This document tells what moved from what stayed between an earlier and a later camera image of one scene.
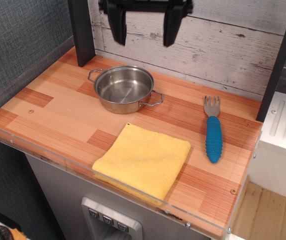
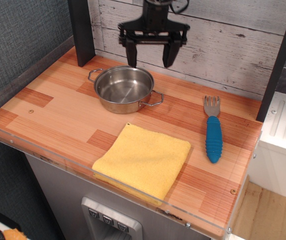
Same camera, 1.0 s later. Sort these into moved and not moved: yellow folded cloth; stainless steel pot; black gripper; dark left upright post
Moved: black gripper
Not moved: yellow folded cloth; stainless steel pot; dark left upright post
